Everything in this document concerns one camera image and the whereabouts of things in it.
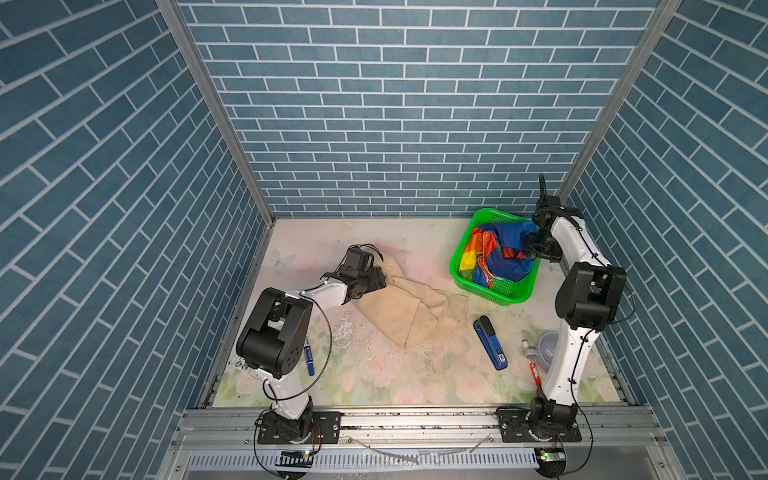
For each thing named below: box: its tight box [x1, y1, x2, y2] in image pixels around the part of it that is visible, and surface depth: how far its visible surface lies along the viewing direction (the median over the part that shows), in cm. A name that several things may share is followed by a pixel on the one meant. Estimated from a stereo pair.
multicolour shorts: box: [459, 221, 539, 290], surface depth 98 cm
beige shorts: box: [352, 256, 468, 350], surface depth 93 cm
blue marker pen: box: [304, 345, 315, 377], surface depth 86 cm
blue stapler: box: [473, 315, 509, 371], surface depth 88 cm
